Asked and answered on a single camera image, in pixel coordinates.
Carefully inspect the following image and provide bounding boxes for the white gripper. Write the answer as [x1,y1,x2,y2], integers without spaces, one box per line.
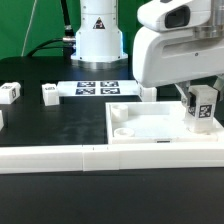
[132,0,224,107]

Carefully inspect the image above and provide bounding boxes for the white square tabletop part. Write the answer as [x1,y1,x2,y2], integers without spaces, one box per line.
[105,101,224,144]

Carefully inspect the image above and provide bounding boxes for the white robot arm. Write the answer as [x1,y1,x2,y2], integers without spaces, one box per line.
[72,0,224,105]

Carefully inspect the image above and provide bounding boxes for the white L-shaped obstacle fence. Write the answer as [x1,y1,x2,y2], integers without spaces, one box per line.
[0,142,224,174]

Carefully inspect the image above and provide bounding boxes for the white part at left edge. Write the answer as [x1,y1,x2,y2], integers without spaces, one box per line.
[0,110,4,131]

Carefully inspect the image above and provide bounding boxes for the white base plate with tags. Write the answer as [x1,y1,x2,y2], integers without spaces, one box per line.
[57,80,138,97]

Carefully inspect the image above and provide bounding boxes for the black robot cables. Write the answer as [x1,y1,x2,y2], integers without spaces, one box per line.
[25,0,77,58]

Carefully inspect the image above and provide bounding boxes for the white cable on backdrop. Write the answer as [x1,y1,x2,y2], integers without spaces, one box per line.
[20,0,38,57]

